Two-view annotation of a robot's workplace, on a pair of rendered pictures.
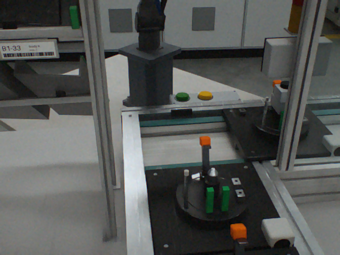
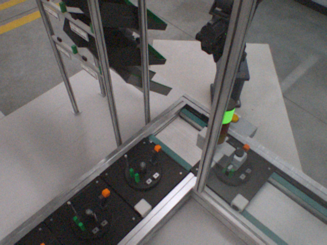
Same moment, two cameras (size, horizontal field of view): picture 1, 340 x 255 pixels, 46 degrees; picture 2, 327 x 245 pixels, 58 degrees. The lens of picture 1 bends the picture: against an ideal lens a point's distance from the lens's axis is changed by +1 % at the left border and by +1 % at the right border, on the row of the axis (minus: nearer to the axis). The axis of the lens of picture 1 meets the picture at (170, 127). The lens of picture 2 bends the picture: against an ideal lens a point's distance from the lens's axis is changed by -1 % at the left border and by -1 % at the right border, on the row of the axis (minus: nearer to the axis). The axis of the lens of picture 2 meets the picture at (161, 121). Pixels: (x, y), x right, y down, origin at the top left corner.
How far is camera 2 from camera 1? 79 cm
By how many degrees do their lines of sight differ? 42
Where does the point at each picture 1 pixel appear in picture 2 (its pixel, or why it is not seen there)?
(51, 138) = not seen: hidden behind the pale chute
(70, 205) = (123, 125)
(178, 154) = (180, 139)
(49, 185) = (128, 109)
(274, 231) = (138, 206)
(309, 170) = (208, 201)
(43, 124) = (163, 72)
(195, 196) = (137, 166)
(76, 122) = (176, 81)
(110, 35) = not seen: outside the picture
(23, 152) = not seen: hidden behind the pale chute
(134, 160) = (151, 127)
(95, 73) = (109, 93)
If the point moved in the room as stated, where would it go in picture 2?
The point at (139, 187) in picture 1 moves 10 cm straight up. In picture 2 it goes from (133, 142) to (132, 128)
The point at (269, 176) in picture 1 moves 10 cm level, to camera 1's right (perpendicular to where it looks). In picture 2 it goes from (186, 186) to (205, 206)
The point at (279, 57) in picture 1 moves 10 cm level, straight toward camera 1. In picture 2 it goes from (201, 141) to (171, 151)
